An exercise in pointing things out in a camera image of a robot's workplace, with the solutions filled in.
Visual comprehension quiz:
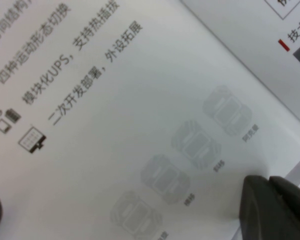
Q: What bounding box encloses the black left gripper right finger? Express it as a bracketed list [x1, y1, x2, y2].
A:
[238, 174, 300, 240]

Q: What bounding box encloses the white product booklet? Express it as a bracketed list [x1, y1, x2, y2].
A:
[0, 0, 300, 240]

